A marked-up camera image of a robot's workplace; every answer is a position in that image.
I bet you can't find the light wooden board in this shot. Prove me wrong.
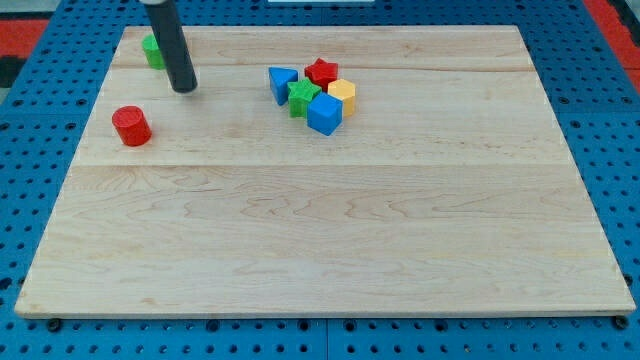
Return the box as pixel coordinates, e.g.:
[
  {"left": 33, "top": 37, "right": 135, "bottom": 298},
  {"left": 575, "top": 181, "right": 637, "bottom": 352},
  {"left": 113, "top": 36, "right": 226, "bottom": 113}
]
[{"left": 15, "top": 25, "right": 636, "bottom": 319}]

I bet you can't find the blue cube block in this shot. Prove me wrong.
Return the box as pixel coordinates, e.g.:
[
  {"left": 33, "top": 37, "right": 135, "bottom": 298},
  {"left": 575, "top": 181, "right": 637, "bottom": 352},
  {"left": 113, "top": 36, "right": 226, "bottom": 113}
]
[{"left": 307, "top": 92, "right": 343, "bottom": 136}]

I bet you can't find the green star block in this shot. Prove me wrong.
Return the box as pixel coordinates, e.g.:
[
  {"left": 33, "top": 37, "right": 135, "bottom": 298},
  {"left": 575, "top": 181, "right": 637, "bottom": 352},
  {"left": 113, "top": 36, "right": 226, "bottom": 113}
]
[{"left": 287, "top": 78, "right": 322, "bottom": 118}]

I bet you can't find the yellow hexagon block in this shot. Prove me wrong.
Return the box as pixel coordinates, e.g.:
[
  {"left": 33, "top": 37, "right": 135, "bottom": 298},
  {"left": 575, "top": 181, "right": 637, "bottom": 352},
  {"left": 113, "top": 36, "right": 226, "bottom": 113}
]
[{"left": 327, "top": 79, "right": 356, "bottom": 117}]

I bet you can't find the red star block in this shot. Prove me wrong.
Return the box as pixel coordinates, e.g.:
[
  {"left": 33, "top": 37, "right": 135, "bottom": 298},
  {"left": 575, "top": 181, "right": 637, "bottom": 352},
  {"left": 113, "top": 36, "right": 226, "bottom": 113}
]
[{"left": 304, "top": 58, "right": 339, "bottom": 92}]

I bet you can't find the blue triangle block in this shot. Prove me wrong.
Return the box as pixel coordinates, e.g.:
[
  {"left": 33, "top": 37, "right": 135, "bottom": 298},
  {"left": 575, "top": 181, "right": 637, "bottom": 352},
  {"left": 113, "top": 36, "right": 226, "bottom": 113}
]
[{"left": 268, "top": 67, "right": 298, "bottom": 106}]

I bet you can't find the red cylinder block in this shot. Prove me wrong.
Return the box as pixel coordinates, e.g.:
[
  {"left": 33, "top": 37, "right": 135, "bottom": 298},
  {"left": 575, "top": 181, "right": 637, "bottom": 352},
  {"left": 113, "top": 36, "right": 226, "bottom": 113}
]
[{"left": 112, "top": 105, "right": 152, "bottom": 147}]

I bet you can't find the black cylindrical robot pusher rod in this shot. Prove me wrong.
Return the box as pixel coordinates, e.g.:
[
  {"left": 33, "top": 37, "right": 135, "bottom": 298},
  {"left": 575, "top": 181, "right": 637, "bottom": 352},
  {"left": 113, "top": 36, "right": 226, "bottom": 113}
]
[{"left": 141, "top": 0, "right": 198, "bottom": 94}]

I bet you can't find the green cylinder block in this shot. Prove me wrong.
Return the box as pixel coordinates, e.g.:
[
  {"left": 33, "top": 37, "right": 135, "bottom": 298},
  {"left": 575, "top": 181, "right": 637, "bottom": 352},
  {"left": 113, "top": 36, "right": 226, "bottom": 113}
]
[{"left": 141, "top": 34, "right": 165, "bottom": 70}]

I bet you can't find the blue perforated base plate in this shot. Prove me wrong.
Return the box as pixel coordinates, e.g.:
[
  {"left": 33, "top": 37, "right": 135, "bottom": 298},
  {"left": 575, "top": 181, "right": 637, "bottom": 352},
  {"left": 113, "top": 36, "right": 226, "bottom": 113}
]
[{"left": 1, "top": 1, "right": 639, "bottom": 359}]

